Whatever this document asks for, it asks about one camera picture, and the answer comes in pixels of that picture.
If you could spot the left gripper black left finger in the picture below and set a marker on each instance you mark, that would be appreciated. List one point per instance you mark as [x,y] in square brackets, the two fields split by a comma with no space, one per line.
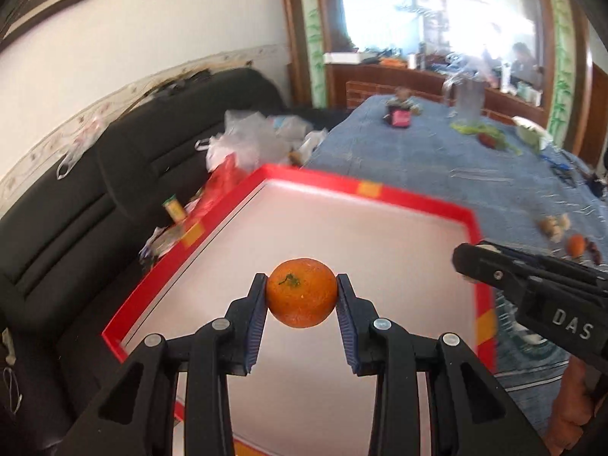
[134,413]

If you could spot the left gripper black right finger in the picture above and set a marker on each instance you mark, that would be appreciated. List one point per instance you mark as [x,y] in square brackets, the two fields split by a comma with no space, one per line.
[470,412]

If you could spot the dark red date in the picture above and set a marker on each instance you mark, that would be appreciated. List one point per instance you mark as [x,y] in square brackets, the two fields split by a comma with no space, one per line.
[594,252]

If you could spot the small orange mandarin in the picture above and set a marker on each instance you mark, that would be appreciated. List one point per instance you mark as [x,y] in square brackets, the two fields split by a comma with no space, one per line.
[576,246]

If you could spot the right hand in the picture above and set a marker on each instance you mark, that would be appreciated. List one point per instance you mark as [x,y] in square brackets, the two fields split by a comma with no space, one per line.
[572,409]

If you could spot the beige ginger piece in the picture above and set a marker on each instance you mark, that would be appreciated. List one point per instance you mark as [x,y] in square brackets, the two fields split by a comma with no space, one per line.
[554,228]

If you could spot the black scissors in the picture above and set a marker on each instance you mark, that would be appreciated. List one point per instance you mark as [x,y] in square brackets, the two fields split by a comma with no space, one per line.
[568,170]

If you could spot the blue plaid tablecloth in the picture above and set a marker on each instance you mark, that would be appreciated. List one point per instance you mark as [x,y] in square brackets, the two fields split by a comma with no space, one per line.
[509,190]

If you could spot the red white tray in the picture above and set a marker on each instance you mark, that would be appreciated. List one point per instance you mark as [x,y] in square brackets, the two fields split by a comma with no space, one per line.
[301,397]

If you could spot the white bowl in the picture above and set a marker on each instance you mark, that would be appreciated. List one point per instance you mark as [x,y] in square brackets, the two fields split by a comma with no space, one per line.
[532,134]

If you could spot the black leather sofa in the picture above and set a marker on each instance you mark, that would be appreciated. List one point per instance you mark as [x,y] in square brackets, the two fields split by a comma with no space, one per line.
[69,246]

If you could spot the green leafy vegetable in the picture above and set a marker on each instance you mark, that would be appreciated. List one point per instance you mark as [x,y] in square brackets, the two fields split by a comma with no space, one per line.
[487,135]

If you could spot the yellow green snack can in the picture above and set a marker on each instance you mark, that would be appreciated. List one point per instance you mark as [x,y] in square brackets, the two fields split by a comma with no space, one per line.
[175,210]

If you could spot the clear glass pitcher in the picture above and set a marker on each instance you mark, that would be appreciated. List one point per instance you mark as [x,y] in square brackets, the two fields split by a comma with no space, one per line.
[464,95]

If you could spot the white plastic bags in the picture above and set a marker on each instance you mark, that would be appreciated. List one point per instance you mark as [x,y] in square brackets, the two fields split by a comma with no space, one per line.
[256,140]

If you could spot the wooden counter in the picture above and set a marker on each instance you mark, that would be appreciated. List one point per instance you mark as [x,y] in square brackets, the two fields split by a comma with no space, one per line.
[350,85]

